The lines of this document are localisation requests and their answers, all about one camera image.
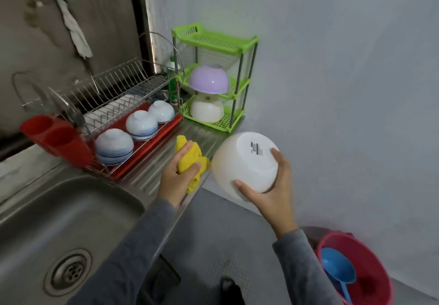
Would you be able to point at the red plastic bucket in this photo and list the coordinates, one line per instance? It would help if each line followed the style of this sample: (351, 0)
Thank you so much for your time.
(377, 267)

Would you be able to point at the blue plastic scoop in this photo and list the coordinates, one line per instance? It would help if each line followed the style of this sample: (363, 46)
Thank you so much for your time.
(339, 267)

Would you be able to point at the stainless steel sink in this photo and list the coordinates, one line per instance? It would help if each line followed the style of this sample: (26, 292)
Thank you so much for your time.
(41, 226)

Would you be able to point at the person's left hand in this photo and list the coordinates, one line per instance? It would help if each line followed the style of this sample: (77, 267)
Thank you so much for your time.
(175, 181)

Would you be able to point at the green plastic shelf rack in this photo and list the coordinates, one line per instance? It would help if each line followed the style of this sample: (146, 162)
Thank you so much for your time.
(212, 41)

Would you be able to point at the dark square container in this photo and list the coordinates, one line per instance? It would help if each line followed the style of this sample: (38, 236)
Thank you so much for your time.
(161, 277)

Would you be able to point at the green dish soap bottle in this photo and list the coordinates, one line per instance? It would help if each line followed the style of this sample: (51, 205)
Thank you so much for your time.
(173, 78)

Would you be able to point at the white hanging cloth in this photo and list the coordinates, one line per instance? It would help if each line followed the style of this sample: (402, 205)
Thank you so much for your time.
(72, 20)

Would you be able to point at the person's black shoe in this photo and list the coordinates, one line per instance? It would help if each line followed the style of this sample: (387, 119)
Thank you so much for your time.
(231, 293)

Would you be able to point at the purple plastic bowl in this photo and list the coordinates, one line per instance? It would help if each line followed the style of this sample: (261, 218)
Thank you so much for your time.
(209, 78)

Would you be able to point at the white plastic bowl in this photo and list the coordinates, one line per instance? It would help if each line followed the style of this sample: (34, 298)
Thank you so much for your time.
(243, 164)

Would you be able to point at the person's right forearm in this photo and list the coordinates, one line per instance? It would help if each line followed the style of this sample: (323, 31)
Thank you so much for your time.
(308, 270)

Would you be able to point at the person's right hand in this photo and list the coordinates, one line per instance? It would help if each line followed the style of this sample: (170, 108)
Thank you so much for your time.
(274, 202)

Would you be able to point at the cream plastic bowl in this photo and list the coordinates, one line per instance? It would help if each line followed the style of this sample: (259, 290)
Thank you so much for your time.
(207, 109)

